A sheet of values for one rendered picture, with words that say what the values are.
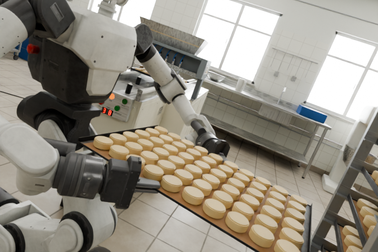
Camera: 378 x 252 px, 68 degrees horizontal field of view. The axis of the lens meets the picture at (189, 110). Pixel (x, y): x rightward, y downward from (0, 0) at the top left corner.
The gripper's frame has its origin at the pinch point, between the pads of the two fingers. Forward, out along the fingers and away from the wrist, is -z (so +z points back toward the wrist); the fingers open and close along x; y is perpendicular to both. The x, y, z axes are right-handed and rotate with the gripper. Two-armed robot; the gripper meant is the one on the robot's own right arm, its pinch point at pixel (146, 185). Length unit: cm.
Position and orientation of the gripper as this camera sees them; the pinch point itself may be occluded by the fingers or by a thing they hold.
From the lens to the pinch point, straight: 67.5
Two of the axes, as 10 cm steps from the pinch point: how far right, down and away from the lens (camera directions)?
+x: 3.4, -9.2, -1.8
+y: -3.1, -2.9, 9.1
